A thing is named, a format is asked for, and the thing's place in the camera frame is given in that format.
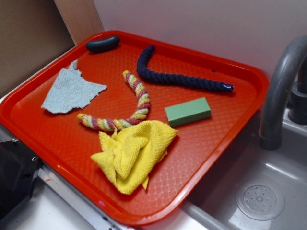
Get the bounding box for dark blue twisted rope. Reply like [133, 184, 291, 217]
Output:
[136, 45, 235, 93]

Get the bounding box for green rectangular block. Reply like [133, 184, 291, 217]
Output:
[165, 97, 212, 127]

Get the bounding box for wooden board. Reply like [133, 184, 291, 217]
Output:
[54, 0, 104, 45]

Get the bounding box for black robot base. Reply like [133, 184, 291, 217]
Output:
[0, 138, 42, 224]

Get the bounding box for grey toy faucet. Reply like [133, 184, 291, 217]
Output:
[259, 35, 307, 150]

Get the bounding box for multicolour twisted rope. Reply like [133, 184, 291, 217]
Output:
[77, 70, 151, 132]

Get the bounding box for grey toy sink basin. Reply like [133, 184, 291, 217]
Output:
[181, 114, 307, 230]

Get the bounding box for light blue cloth piece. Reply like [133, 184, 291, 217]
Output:
[41, 60, 107, 114]

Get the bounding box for dark grey oblong object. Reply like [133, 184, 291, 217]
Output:
[85, 36, 120, 53]

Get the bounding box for red plastic tray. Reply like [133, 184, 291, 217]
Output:
[0, 31, 269, 226]

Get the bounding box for yellow microfiber cloth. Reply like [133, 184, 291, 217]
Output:
[91, 120, 178, 195]

